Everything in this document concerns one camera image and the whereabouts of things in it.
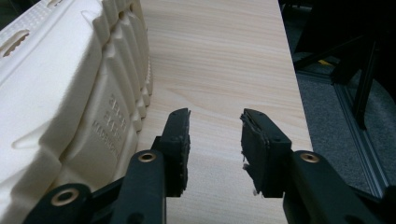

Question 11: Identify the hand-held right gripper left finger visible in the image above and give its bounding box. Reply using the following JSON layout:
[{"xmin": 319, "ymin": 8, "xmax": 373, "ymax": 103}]
[{"xmin": 150, "ymin": 107, "xmax": 191, "ymax": 198}]

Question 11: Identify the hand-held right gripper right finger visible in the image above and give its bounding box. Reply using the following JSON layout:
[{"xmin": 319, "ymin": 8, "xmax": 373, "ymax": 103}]
[{"xmin": 239, "ymin": 108, "xmax": 293, "ymax": 199}]

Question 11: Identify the white pulp egg carton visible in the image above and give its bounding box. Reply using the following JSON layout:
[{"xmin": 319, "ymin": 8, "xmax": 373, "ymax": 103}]
[{"xmin": 0, "ymin": 0, "xmax": 154, "ymax": 224}]

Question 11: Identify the black metal stand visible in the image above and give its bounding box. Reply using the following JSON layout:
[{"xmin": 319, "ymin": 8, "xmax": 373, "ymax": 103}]
[{"xmin": 292, "ymin": 29, "xmax": 396, "ymax": 131}]

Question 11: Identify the aluminium floor rail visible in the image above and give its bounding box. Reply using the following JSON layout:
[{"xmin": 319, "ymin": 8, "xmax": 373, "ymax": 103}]
[{"xmin": 295, "ymin": 69, "xmax": 390, "ymax": 199}]

